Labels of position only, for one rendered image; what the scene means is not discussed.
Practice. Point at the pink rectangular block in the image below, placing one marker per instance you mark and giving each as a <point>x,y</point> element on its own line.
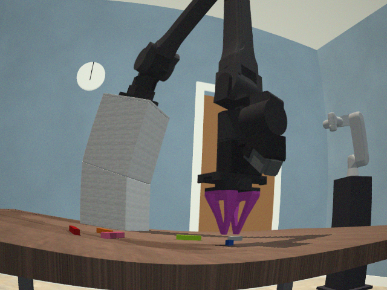
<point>112,235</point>

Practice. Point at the lime green rod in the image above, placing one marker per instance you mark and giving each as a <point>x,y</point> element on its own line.
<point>186,237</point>

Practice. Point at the orange rod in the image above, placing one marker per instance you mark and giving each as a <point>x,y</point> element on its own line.
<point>99,230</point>

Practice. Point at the red block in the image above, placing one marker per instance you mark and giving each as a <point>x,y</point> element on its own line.
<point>74,230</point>

